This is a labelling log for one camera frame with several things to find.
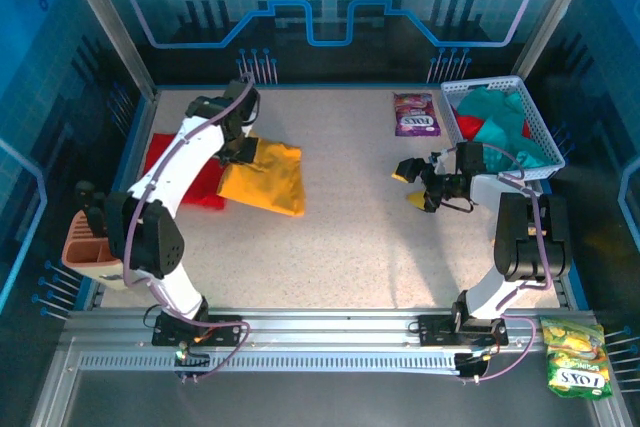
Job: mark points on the yellow t-shirt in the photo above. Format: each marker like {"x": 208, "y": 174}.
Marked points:
{"x": 270, "y": 182}

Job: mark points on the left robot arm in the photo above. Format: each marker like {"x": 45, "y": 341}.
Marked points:
{"x": 180, "y": 162}

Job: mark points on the folded red t-shirt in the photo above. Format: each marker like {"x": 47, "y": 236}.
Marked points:
{"x": 202, "y": 192}

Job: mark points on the purple Fox's berries candy bag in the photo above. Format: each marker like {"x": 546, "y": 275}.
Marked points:
{"x": 416, "y": 117}

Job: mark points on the crumpled red t-shirt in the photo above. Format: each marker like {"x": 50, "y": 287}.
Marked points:
{"x": 467, "y": 124}

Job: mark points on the teal t-shirt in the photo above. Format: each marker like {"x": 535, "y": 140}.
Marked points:
{"x": 500, "y": 117}

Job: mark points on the white perforated plastic basket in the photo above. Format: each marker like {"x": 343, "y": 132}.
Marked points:
{"x": 532, "y": 97}

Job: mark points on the terracotta slotted holder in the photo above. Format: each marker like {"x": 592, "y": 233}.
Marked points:
{"x": 82, "y": 257}

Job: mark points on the blue printed side panel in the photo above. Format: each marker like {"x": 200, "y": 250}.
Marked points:
{"x": 40, "y": 97}
{"x": 610, "y": 72}

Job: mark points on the green Fox's candy bag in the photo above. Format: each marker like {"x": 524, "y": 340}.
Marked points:
{"x": 577, "y": 357}

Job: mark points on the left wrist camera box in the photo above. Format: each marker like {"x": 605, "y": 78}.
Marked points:
{"x": 242, "y": 104}

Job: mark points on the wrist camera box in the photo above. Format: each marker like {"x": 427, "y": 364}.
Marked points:
{"x": 242, "y": 104}
{"x": 471, "y": 159}

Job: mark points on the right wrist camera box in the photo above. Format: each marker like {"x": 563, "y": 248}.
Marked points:
{"x": 471, "y": 159}

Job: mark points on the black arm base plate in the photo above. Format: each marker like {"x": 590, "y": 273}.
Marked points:
{"x": 225, "y": 329}
{"x": 435, "y": 329}

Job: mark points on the aluminium frame rail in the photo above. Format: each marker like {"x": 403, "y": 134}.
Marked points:
{"x": 325, "y": 327}

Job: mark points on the aluminium frame post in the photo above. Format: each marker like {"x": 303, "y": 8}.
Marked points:
{"x": 110, "y": 22}
{"x": 550, "y": 12}

